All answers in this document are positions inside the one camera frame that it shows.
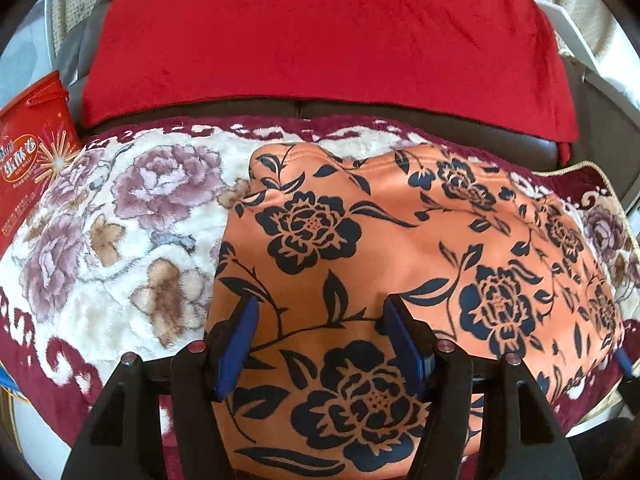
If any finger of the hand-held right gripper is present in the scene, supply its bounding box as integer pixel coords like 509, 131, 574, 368
614, 345, 635, 377

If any orange floral garment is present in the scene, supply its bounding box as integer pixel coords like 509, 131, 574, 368
202, 141, 626, 476

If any red fleece blanket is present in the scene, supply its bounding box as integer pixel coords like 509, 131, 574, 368
80, 0, 581, 167

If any white frame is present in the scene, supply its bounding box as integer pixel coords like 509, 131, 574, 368
531, 0, 640, 128

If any floral plush blanket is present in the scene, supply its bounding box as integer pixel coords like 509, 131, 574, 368
0, 115, 640, 480

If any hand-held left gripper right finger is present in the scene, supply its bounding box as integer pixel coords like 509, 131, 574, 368
382, 293, 583, 480

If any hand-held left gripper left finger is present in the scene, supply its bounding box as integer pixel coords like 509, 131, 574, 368
60, 296, 261, 480

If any brown leather sofa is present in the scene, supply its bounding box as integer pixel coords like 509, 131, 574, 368
47, 0, 640, 173

